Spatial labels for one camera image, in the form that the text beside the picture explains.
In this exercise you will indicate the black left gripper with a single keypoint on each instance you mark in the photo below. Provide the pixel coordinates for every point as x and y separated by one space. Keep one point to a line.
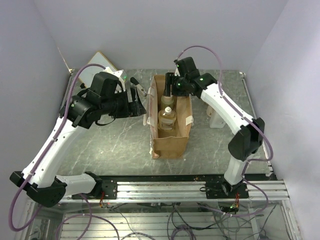
135 107

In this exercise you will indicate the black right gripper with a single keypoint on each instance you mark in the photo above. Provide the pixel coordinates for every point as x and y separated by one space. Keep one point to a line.
170 78

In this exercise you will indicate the beige cap bottle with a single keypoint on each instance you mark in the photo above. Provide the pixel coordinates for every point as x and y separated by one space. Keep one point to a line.
209 111
167 101

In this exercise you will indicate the brown canvas bag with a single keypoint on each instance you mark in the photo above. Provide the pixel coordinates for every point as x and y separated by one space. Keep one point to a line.
168 144

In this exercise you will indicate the beige cap bottle front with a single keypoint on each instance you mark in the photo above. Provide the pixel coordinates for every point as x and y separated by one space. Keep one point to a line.
209 111

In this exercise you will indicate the white bottle black cap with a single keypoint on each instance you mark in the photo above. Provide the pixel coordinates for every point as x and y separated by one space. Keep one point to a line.
216 121

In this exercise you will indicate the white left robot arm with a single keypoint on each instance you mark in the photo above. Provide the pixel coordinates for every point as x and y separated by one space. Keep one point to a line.
110 93

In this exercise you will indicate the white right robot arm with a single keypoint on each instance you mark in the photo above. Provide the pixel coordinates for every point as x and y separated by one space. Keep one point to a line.
247 131

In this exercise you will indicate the black and white marker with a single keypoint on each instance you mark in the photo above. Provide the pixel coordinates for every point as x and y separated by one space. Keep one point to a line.
139 87

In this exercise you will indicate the amber bottle white cap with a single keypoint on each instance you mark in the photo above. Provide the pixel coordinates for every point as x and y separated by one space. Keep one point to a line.
167 119

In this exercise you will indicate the small whiteboard with wooden frame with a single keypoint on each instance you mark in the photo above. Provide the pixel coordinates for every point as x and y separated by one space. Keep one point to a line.
87 74

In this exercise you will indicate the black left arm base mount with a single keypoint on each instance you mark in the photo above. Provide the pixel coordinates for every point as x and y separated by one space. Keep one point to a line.
109 190

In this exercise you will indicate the aluminium rail frame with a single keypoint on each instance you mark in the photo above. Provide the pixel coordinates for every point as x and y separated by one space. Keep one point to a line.
166 207

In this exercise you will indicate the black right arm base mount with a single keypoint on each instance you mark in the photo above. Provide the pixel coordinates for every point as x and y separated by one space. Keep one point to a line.
220 190

